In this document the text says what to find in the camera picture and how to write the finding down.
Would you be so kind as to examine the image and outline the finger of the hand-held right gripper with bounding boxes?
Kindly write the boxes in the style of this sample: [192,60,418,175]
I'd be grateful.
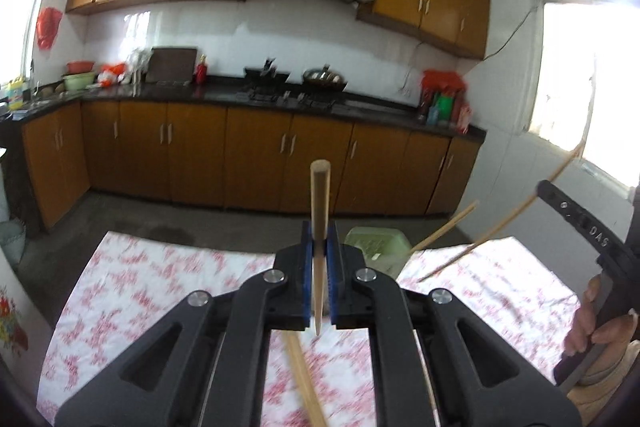
[536,179,632,271]

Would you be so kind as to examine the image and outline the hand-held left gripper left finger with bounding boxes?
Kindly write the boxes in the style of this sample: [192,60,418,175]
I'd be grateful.
[54,221,315,427]

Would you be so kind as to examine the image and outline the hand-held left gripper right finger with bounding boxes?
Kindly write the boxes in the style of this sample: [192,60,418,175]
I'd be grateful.
[324,221,583,427]

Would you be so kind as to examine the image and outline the pale green utensil holder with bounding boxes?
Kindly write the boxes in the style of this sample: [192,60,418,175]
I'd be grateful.
[344,227,412,281]

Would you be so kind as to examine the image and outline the long wooden chopstick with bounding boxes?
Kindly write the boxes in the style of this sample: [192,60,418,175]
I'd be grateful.
[309,160,331,337]
[416,67,601,284]
[282,332,329,427]
[409,200,481,253]

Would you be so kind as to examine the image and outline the person's right hand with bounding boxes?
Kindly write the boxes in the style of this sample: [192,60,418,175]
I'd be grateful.
[562,276,640,400]

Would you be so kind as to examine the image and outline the large kitchen window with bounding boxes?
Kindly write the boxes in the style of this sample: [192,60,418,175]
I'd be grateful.
[520,0,640,204]

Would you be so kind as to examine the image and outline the red floral tablecloth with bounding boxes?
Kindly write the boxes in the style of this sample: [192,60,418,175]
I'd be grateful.
[37,229,601,427]

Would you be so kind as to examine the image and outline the lower wooden kitchen cabinets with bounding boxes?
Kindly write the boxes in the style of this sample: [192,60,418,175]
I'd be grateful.
[20,99,484,229]

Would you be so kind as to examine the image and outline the black gas stove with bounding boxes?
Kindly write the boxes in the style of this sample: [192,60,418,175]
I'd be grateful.
[237,58,352,110]

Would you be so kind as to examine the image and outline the metal wok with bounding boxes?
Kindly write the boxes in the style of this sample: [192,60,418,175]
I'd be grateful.
[302,64,349,90]

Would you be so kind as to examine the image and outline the black kitchen countertop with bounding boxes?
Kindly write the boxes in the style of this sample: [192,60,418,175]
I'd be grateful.
[0,76,487,140]

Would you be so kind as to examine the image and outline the brown cutting board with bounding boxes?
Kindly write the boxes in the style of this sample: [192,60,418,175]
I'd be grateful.
[149,47,198,86]

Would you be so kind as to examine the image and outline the pale plastic bag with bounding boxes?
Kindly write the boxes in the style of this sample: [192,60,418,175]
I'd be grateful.
[125,48,153,96]

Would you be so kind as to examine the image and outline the orange and white bag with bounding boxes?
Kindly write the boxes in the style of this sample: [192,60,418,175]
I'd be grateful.
[97,62,129,87]

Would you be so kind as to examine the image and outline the floral printed board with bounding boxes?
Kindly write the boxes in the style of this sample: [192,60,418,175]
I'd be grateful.
[0,286,31,361]

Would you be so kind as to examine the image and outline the white bucket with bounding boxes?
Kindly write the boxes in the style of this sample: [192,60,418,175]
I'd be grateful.
[0,216,27,279]

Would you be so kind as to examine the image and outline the green plastic basin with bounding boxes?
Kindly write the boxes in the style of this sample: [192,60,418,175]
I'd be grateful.
[62,73,96,92]

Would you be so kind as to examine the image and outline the yellow detergent bottle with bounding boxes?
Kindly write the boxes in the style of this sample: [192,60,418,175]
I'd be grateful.
[4,76,26,110]

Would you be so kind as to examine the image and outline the red hanging plastic bag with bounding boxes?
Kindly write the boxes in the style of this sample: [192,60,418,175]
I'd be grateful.
[36,6,64,50]

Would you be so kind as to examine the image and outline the small kitchen window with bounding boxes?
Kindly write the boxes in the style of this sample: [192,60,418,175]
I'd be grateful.
[0,0,66,88]

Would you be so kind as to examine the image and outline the black wall cable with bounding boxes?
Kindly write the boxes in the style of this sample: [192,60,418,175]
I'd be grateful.
[400,2,544,96]

